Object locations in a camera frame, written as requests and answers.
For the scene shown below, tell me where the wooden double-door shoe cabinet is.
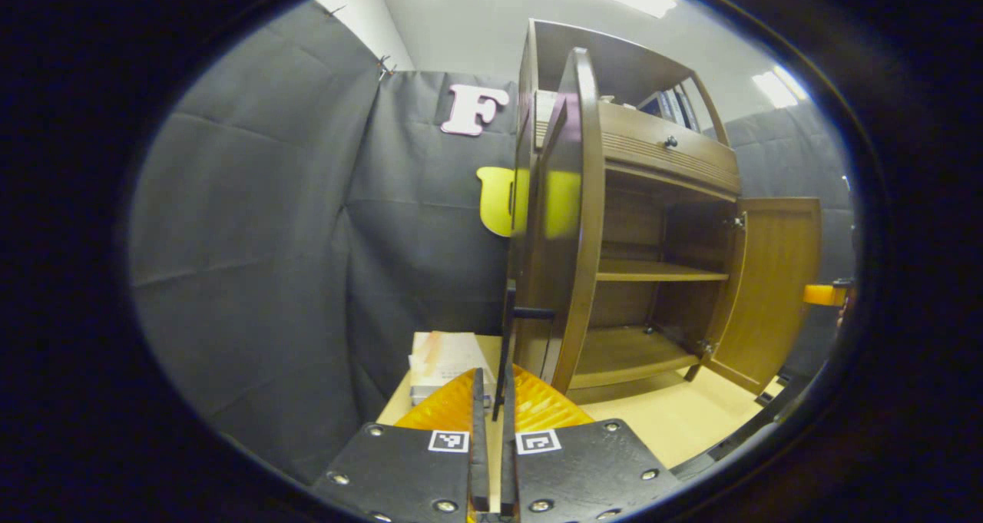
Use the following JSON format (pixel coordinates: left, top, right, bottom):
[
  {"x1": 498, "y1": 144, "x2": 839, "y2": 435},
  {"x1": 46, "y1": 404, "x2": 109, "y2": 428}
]
[{"x1": 491, "y1": 18, "x2": 822, "y2": 422}]

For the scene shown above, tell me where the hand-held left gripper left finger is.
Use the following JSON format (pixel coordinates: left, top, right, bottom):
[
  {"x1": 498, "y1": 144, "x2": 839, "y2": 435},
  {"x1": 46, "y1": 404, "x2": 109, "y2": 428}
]
[{"x1": 311, "y1": 367, "x2": 491, "y2": 523}]

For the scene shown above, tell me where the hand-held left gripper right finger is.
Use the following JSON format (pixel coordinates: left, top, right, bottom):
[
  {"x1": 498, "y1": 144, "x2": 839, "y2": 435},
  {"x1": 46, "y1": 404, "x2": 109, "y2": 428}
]
[{"x1": 499, "y1": 363, "x2": 680, "y2": 523}]

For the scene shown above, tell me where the wooden cabinet shelf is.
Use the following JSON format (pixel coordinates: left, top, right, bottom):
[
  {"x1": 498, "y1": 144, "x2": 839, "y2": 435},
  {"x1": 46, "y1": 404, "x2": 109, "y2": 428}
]
[{"x1": 595, "y1": 260, "x2": 730, "y2": 283}]

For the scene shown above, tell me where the small ceiling light panel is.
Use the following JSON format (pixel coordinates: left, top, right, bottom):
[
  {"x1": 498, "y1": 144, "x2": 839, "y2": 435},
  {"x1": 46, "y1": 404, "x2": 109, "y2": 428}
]
[{"x1": 751, "y1": 64, "x2": 809, "y2": 109}]

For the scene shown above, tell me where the wooden cabinet drawer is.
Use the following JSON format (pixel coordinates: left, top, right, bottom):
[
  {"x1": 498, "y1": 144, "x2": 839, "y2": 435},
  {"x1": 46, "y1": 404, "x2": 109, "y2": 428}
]
[{"x1": 534, "y1": 89, "x2": 742, "y2": 195}]

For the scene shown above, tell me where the wooden cabinet door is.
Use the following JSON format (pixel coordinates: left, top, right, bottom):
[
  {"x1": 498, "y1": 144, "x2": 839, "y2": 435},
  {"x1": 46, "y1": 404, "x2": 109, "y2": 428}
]
[
  {"x1": 491, "y1": 47, "x2": 607, "y2": 422},
  {"x1": 705, "y1": 197, "x2": 822, "y2": 396}
]

